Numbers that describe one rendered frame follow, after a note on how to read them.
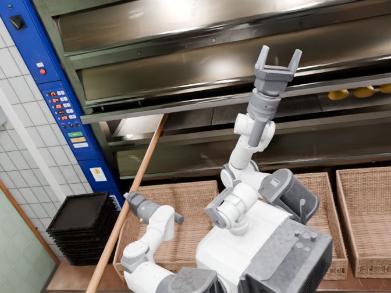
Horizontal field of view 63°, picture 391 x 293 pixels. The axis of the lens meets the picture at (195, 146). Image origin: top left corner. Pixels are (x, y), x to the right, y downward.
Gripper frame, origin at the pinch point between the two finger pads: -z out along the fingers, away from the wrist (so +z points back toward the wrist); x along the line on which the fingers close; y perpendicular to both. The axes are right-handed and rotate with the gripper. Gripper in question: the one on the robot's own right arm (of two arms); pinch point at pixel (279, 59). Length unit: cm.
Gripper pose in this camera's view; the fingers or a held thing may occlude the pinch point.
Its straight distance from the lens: 96.0
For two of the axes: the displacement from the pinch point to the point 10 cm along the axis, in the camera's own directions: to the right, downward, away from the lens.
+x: -9.4, 0.1, -3.4
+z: -1.9, 8.1, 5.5
